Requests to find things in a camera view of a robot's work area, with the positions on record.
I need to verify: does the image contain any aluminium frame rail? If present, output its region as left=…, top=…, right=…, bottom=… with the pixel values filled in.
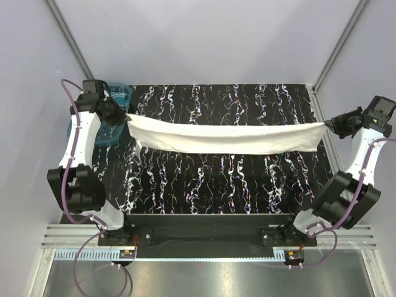
left=40, top=224, right=378, bottom=253

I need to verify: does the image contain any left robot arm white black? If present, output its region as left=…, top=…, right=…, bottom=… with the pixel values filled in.
left=46, top=79, right=134, bottom=245

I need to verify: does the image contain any white towel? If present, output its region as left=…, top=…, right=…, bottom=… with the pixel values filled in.
left=127, top=114, right=326, bottom=155

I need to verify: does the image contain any teal beige Doraemon towel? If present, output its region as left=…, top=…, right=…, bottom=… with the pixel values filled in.
left=110, top=86, right=131, bottom=111

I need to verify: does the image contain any teal transparent plastic bin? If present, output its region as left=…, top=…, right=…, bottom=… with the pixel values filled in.
left=70, top=79, right=132, bottom=147

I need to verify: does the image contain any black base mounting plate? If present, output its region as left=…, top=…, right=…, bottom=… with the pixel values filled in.
left=98, top=214, right=317, bottom=248

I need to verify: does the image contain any right small circuit board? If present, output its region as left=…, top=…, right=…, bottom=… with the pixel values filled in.
left=286, top=250, right=304, bottom=260

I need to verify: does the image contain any small circuit board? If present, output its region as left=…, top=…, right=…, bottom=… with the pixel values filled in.
left=119, top=249, right=136, bottom=259
left=286, top=250, right=304, bottom=260

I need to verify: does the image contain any left small circuit board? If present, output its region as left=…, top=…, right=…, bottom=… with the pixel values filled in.
left=119, top=249, right=136, bottom=259

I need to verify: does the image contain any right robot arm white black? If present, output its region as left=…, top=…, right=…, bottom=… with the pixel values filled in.
left=280, top=95, right=395, bottom=246

